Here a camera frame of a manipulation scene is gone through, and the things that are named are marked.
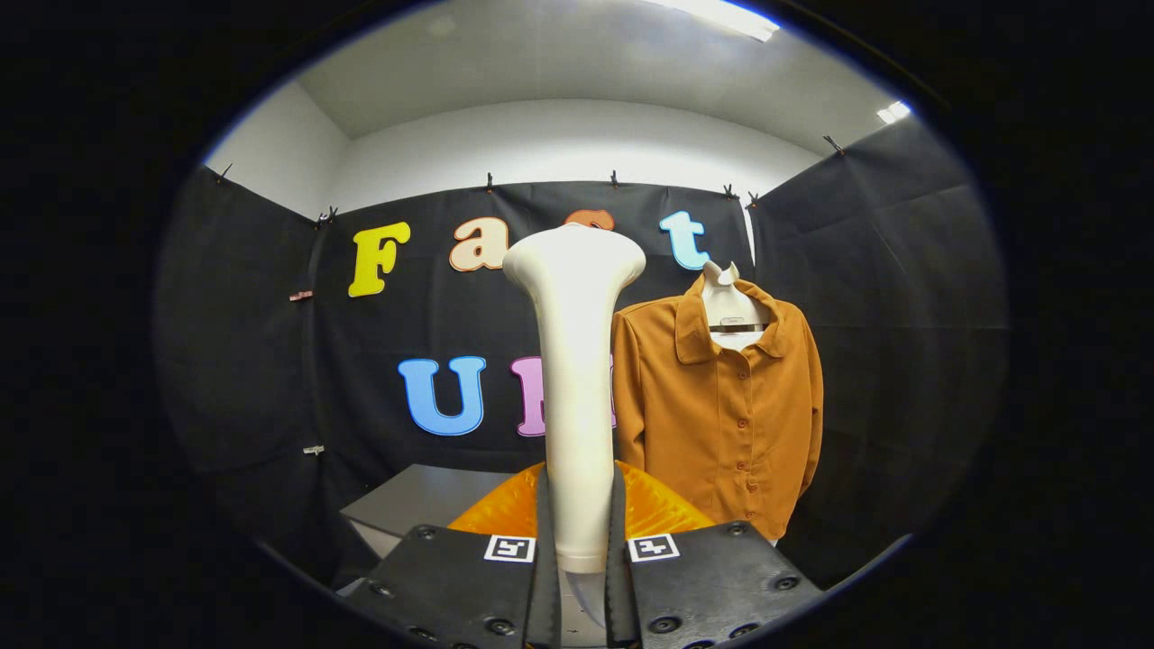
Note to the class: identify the black backdrop cloth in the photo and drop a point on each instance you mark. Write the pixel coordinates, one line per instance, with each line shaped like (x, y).
(865, 315)

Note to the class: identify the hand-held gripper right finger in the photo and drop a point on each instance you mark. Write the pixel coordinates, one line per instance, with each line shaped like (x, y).
(618, 586)

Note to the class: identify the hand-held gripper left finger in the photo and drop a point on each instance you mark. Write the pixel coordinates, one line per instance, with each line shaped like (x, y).
(544, 586)

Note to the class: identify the white plastic clothes hanger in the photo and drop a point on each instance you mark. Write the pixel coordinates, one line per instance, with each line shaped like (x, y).
(732, 306)

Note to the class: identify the orange button-up shirt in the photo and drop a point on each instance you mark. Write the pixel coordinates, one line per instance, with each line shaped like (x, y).
(712, 424)

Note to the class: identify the small ceiling light panel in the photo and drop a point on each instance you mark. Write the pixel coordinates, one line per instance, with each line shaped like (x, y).
(893, 112)

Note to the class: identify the grey cabinet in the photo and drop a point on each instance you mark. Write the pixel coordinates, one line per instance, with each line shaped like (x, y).
(424, 500)

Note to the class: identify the long ceiling light panel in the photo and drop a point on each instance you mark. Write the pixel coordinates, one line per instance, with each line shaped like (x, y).
(721, 16)

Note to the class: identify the white garment steamer head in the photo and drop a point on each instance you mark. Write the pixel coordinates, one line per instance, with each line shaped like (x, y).
(577, 379)

